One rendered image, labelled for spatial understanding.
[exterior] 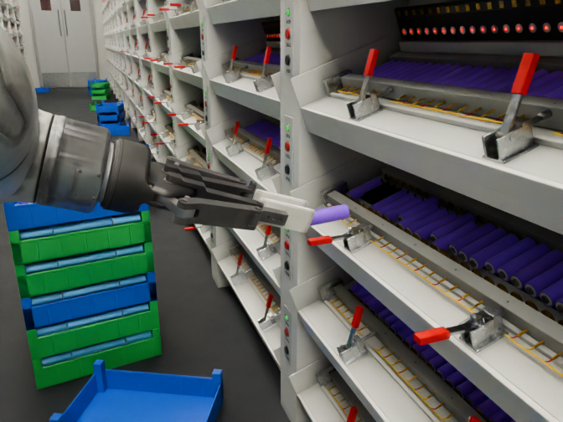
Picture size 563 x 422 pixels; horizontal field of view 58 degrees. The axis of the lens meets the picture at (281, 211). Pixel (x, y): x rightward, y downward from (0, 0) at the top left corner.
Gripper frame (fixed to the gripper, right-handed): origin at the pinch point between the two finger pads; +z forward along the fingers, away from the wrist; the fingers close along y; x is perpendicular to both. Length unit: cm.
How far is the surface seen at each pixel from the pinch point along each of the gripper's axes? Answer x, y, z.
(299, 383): -44, -19, 27
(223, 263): -57, -85, 28
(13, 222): -38, -54, -31
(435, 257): 0.8, 6.1, 19.1
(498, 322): 1.0, 19.2, 18.1
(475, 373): -4.3, 20.8, 17.0
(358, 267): -7.0, -2.7, 15.9
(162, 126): -59, -230, 22
